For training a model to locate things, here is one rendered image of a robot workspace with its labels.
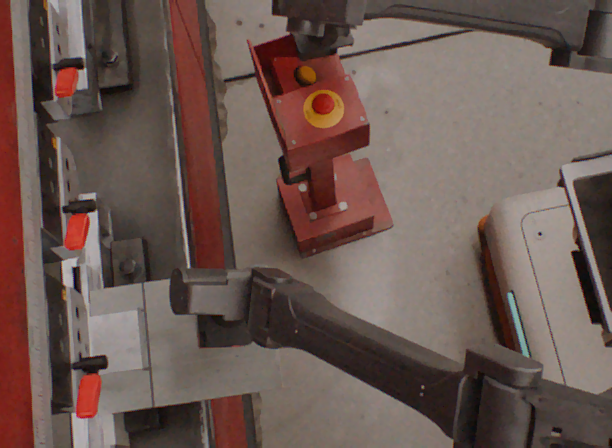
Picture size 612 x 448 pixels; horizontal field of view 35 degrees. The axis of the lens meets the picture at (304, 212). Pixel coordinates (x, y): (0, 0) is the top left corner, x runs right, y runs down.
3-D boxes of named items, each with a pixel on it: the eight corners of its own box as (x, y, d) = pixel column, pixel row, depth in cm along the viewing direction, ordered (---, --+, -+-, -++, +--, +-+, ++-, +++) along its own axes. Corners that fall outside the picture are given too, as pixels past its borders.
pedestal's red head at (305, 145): (370, 146, 180) (371, 109, 163) (290, 173, 179) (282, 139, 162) (334, 55, 186) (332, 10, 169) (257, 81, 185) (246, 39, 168)
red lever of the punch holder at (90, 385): (96, 408, 108) (105, 351, 116) (60, 413, 108) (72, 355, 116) (100, 420, 109) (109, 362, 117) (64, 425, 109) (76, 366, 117)
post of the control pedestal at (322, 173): (336, 203, 234) (330, 121, 182) (316, 211, 233) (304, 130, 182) (329, 184, 235) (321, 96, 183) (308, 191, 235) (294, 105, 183)
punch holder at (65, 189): (83, 261, 128) (45, 228, 112) (21, 270, 128) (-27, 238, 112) (76, 156, 132) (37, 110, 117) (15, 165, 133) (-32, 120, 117)
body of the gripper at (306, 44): (286, 27, 165) (294, 3, 158) (340, 16, 168) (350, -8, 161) (298, 59, 163) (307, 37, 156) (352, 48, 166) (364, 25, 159)
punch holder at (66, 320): (94, 412, 122) (55, 399, 107) (28, 421, 123) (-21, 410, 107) (86, 297, 127) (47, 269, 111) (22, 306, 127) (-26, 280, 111)
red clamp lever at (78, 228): (84, 238, 114) (94, 195, 122) (50, 243, 114) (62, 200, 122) (88, 251, 115) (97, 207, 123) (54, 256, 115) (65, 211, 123)
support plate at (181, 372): (283, 388, 135) (283, 388, 135) (99, 415, 136) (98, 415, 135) (267, 266, 141) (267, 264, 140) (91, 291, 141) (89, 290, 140)
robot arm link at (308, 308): (542, 485, 84) (560, 366, 82) (496, 495, 80) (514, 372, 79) (276, 341, 118) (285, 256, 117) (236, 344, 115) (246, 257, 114)
